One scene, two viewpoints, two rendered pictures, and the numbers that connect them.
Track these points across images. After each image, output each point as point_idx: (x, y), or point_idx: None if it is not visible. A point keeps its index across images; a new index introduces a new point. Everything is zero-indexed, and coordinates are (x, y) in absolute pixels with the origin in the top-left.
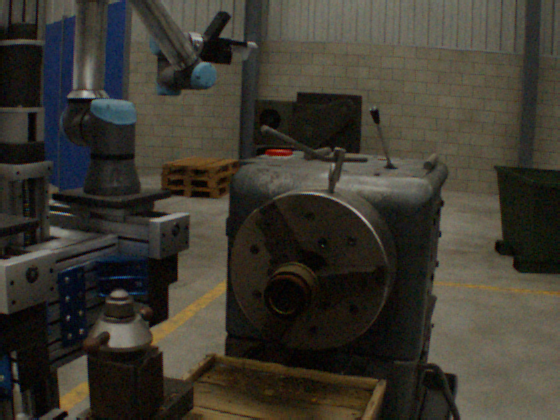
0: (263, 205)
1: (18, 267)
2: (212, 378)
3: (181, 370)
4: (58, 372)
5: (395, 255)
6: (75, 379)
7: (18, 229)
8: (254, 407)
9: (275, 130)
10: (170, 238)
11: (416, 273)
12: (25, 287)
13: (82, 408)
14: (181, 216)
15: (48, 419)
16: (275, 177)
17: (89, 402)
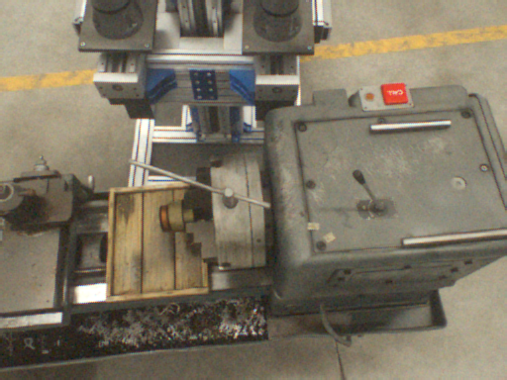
0: (222, 159)
1: (104, 83)
2: (179, 196)
3: (501, 78)
4: (421, 12)
5: (258, 260)
6: (421, 28)
7: (132, 51)
8: (153, 232)
9: (140, 165)
10: (269, 93)
11: (279, 279)
12: (113, 91)
13: (388, 58)
14: (286, 84)
15: (42, 174)
16: (275, 141)
17: (399, 56)
